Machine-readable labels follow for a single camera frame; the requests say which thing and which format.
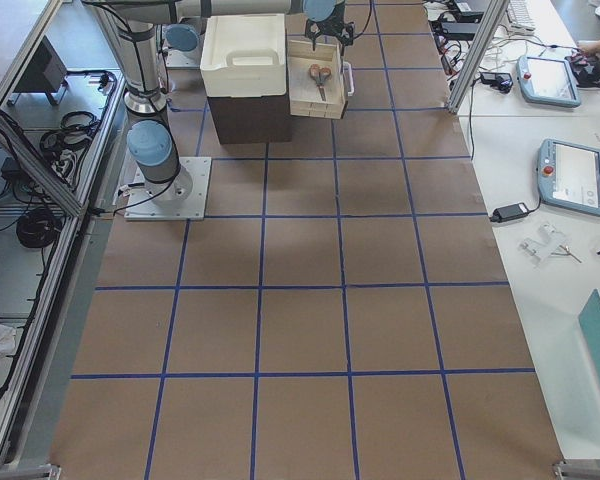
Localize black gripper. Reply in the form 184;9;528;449
304;12;355;57

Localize orange grey scissors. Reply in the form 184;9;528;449
309;64;331;102

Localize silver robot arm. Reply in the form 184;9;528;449
165;24;200;52
87;1;356;124

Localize white foam box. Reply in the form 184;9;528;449
200;14;287;98

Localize dark brown wooden cabinet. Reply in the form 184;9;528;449
208;93;292;145

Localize far blue teach pendant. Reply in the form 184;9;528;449
516;55;581;108

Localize blue teach pendant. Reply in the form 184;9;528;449
516;55;581;108
537;139;600;217

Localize small black power brick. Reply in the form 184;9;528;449
489;202;531;223

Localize near blue teach pendant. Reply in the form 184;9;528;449
537;139;600;217

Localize black monitor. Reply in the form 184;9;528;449
7;36;68;106

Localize aluminium frame post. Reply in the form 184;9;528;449
447;0;508;114

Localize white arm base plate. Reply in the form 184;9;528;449
123;157;212;221

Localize clear plastic bracket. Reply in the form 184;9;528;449
519;222;582;266

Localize coiled black cables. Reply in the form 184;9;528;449
15;207;64;250

